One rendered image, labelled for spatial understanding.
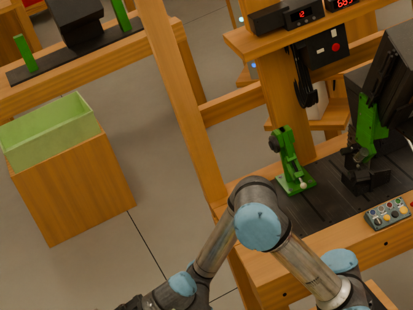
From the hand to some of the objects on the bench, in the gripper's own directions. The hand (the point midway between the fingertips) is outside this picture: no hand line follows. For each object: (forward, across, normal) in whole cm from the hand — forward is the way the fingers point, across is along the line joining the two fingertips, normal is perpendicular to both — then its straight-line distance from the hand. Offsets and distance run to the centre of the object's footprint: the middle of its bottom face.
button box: (-86, -79, +14) cm, 118 cm away
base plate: (-100, -104, -7) cm, 145 cm away
